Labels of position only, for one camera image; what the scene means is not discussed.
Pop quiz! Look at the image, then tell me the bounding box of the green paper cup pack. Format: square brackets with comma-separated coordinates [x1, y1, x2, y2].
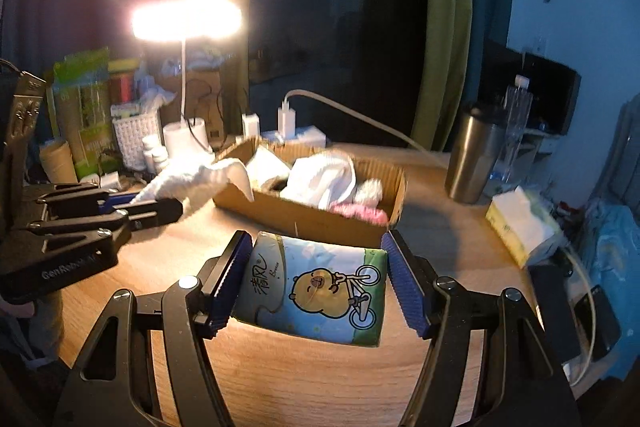
[53, 48, 120, 179]

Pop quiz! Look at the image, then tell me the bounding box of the white power strip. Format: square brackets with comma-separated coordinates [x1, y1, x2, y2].
[262, 126, 326, 148]

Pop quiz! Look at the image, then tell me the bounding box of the black smartphone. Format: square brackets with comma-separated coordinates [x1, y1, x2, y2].
[574, 285, 622, 361]

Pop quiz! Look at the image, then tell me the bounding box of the clear plastic bag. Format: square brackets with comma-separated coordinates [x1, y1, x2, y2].
[131, 158, 254, 217]

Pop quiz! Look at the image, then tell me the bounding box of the grey padded headboard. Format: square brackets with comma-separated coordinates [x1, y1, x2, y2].
[594, 94, 640, 220]

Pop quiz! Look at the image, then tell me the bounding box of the white fluffy ball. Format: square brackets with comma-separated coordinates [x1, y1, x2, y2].
[352, 178, 383, 208]

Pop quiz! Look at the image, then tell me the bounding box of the pink plush toy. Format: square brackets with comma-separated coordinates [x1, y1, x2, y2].
[329, 202, 388, 227]

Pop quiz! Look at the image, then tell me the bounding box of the white pill bottle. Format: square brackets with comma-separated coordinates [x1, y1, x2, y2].
[141, 134, 169, 174]

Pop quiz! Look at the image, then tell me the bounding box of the blue bedding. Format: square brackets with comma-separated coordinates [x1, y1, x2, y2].
[582, 199, 639, 381]

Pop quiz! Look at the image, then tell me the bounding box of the yellow tissue box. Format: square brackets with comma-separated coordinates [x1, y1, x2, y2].
[486, 186, 566, 269]

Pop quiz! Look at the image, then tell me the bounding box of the yellow green curtain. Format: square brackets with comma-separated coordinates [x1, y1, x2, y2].
[412, 0, 473, 150]

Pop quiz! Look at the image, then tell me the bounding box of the cartoon tissue pack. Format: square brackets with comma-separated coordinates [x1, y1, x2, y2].
[232, 232, 387, 347]

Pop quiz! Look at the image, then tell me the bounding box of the white charger with cable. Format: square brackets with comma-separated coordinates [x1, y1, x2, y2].
[278, 89, 430, 155]

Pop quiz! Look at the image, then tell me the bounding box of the white desk lamp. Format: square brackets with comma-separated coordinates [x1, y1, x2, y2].
[130, 0, 243, 154]

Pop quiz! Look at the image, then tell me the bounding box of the black monitor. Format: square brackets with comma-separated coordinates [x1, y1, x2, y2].
[477, 40, 582, 135]

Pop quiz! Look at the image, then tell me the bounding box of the white waffle cloth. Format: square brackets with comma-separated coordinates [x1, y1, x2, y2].
[246, 145, 357, 210]

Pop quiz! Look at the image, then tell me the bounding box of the clear water bottle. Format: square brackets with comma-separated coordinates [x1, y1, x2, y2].
[490, 75, 533, 184]

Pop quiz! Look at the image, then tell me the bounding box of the white woven basket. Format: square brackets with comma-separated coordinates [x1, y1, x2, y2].
[113, 112, 162, 171]

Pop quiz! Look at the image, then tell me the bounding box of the cardboard box tray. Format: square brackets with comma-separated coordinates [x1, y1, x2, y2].
[214, 138, 407, 247]

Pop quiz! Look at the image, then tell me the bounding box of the steel travel mug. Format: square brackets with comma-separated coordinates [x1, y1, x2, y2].
[445, 105, 506, 205]

